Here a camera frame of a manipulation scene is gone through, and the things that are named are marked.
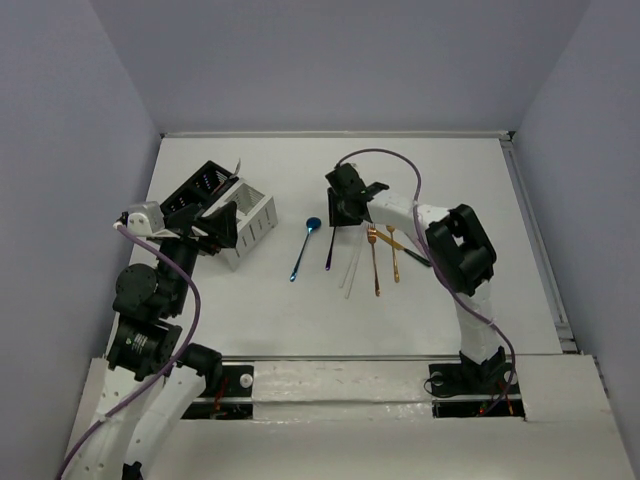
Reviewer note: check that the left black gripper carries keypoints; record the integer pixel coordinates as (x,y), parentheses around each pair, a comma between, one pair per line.
(198,226)

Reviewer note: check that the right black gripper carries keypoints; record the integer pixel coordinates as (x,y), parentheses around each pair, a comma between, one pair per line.
(337,218)

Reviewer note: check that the blue metallic spoon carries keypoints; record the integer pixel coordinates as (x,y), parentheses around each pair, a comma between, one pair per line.
(312,224)

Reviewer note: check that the silver spoon pink handle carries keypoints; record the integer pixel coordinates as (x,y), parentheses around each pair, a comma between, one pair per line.
(235,167)

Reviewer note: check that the purple metallic spoon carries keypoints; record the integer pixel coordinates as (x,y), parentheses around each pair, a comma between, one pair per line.
(328,262)

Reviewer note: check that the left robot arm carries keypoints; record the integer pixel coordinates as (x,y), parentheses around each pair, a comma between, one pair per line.
(154,369)

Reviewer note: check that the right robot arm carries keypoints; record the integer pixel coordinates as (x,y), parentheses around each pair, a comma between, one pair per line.
(458,249)

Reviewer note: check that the white utensil container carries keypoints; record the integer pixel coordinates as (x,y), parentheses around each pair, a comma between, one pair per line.
(256,216)

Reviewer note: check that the copper fork left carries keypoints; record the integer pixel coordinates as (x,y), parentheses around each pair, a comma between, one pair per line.
(372,238)

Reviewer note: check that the clear chopstick right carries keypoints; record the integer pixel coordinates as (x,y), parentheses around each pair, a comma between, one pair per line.
(352,275)

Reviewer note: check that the clear chopstick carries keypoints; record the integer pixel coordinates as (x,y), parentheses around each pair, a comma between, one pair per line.
(352,275)
(356,242)

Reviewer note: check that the black utensil container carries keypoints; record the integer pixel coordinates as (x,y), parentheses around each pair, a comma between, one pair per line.
(203,188)

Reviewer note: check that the gold fork right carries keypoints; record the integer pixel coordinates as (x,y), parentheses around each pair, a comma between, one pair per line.
(390,231)

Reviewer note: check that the clear chopstick left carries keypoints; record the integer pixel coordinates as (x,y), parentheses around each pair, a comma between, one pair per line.
(356,242)

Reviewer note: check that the gold knife black handle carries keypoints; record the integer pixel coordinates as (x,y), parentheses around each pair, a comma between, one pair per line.
(417,257)

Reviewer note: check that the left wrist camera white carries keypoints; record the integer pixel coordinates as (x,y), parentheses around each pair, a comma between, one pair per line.
(142,220)

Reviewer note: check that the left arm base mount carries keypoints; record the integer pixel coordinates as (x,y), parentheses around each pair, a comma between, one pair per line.
(231,399)

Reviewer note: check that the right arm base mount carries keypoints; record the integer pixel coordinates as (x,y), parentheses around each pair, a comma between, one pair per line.
(453,397)

